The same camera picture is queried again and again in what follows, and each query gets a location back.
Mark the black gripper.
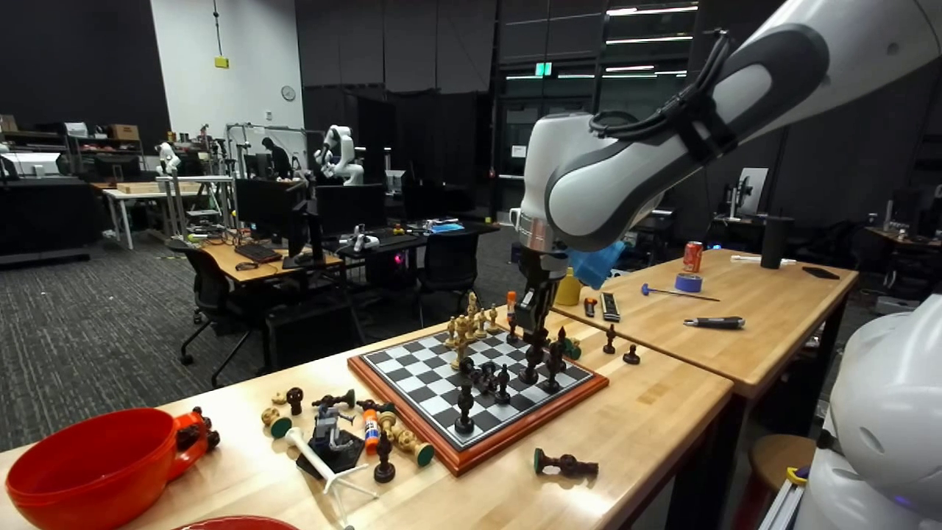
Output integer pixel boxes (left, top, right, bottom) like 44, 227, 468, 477
512, 246, 566, 333

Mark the black king chess piece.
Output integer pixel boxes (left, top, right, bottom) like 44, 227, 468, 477
522, 330, 547, 387

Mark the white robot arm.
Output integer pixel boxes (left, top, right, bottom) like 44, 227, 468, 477
515, 0, 942, 530

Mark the wooden chess board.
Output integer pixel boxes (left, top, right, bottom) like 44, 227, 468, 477
351, 333, 607, 474

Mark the yellow cup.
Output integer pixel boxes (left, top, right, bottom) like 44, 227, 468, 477
554, 275, 584, 306

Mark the black piece near edge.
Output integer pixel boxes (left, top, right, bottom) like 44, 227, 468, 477
604, 325, 618, 353

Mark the black pawn near edge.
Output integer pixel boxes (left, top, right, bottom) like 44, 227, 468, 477
621, 346, 641, 365

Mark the black front chess piece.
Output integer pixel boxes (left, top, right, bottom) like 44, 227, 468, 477
456, 383, 475, 437

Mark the red can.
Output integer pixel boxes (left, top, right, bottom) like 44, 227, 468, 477
682, 241, 705, 275

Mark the fallen black chess piece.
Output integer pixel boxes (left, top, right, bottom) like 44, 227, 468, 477
532, 447, 599, 477

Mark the fallen gold chess piece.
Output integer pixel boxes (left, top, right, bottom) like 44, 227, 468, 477
379, 414, 437, 468

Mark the orange glue stick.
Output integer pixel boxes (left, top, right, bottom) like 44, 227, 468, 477
363, 409, 384, 456

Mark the black computer monitor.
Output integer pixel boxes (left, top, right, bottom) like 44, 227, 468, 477
235, 179, 313, 241

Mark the wooden office desk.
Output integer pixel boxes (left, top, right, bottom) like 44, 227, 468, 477
201, 237, 347, 290

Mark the black office chair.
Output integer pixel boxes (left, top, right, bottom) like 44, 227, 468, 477
172, 241, 260, 387

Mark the red plate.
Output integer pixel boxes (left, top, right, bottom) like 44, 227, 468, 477
173, 515, 298, 530

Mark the red plastic bowl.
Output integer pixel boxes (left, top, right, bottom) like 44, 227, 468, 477
5, 409, 176, 530

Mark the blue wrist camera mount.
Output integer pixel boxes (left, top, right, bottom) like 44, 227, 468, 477
569, 241, 627, 290

